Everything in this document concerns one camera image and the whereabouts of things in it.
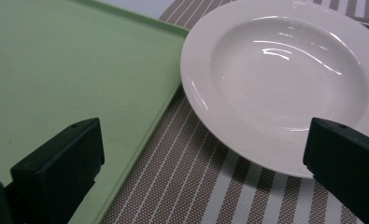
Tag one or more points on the green tray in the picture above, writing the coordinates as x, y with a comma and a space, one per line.
73, 74

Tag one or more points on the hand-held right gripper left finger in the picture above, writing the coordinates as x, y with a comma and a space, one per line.
57, 168

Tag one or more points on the white deep plate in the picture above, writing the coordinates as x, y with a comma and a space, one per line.
281, 81

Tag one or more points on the brown striped placemat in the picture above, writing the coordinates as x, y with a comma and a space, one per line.
185, 186

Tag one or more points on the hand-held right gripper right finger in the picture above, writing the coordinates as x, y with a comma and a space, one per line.
347, 161

